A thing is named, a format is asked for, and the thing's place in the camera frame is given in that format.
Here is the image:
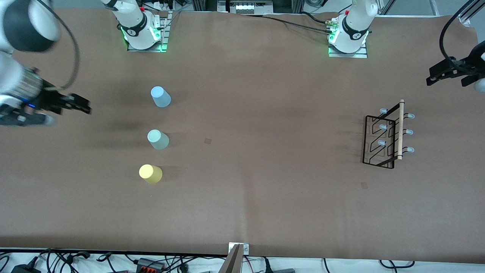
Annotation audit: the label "black wire cup holder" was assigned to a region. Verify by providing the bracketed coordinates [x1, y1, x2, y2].
[362, 99, 416, 169]

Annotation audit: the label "mint green plastic cup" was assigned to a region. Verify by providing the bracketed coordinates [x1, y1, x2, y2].
[147, 129, 170, 150]

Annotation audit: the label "yellow plastic cup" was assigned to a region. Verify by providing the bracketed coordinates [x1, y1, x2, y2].
[139, 164, 163, 185]

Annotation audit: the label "light blue plastic cup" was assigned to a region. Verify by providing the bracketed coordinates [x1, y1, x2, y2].
[150, 86, 172, 108]

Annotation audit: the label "black power adapter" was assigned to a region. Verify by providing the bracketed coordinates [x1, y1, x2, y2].
[11, 264, 41, 273]

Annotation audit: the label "black box orange connectors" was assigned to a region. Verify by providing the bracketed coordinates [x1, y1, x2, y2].
[136, 258, 166, 272]

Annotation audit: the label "white terminal block device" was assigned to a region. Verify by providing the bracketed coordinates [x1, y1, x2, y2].
[229, 0, 274, 14]

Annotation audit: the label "brown table mat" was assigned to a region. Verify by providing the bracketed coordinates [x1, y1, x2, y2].
[0, 8, 485, 264]

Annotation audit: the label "grey mounting beam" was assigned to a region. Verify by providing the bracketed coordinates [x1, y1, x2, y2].
[219, 244, 245, 273]

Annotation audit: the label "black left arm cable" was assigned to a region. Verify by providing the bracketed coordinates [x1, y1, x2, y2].
[439, 0, 479, 74]

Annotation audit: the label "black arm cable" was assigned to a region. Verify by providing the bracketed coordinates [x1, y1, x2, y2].
[36, 0, 81, 91]
[439, 0, 479, 74]

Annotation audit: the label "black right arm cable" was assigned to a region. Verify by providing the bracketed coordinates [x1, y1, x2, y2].
[36, 0, 81, 91]

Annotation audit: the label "aluminium rail with bracket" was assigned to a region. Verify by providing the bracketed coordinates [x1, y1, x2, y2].
[457, 0, 485, 26]

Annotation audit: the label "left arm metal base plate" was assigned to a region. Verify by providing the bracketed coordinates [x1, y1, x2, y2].
[328, 44, 368, 58]

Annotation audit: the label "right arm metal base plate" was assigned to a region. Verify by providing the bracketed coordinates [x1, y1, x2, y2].
[127, 11, 171, 53]

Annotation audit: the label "short black base cable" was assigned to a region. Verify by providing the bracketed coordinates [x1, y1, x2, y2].
[299, 11, 329, 25]

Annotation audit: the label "long black base cable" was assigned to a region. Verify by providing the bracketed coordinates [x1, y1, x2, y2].
[242, 13, 336, 35]

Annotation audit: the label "black looped floor cable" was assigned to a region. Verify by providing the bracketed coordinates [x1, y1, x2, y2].
[380, 259, 416, 270]

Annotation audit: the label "metal bracket plate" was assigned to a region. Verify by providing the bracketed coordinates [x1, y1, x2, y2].
[228, 243, 250, 256]

